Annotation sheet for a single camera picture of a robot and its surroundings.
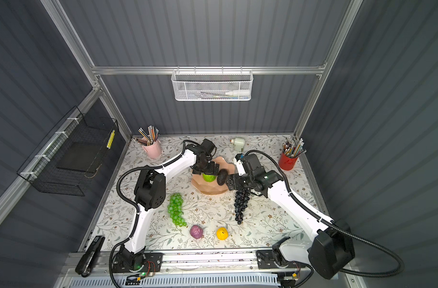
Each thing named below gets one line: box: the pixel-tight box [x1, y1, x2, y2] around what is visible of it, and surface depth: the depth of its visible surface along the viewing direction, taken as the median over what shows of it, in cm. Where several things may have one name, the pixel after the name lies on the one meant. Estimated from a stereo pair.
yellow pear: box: [216, 226, 229, 241], surface depth 79 cm
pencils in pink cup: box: [133, 125, 160, 146], surface depth 107 cm
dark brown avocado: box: [217, 168, 229, 186], surface depth 96 cm
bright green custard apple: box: [202, 173, 216, 183], surface depth 96 cm
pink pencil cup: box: [141, 139, 162, 159], surface depth 107 cm
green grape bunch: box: [167, 192, 188, 227], surface depth 85 cm
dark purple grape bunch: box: [234, 188, 251, 225], surface depth 88 cm
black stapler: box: [75, 235, 106, 278], surface depth 75 cm
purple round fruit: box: [189, 225, 204, 240], surface depth 79 cm
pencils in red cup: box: [282, 136, 305, 159], surface depth 94 cm
